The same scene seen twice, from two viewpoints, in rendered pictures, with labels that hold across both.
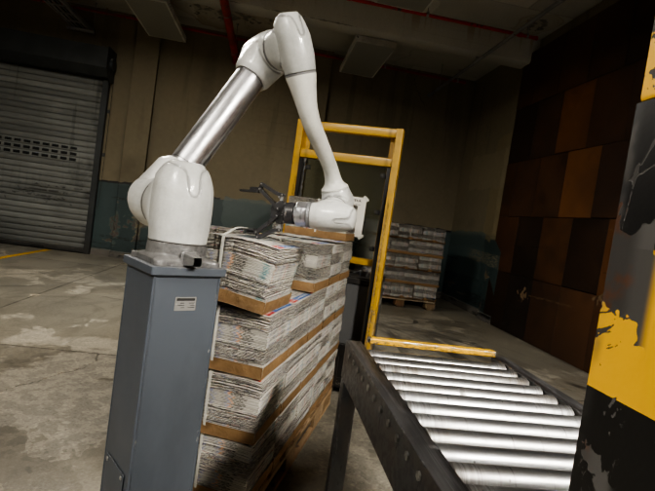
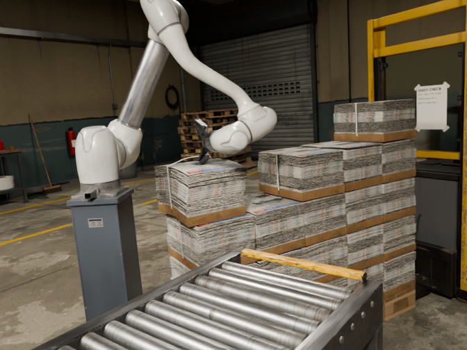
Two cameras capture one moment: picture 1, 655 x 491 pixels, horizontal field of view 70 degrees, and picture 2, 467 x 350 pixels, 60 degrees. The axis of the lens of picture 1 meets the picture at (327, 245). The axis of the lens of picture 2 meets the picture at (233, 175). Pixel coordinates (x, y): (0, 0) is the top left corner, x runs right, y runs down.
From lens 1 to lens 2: 1.28 m
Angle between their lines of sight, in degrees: 47
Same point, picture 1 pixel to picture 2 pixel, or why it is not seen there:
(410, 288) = not seen: outside the picture
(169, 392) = (99, 279)
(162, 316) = (82, 230)
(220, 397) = not seen: hidden behind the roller
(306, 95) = (171, 47)
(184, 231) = (86, 175)
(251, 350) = (194, 253)
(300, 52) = (153, 16)
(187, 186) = (82, 146)
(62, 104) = (286, 52)
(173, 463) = not seen: hidden behind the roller
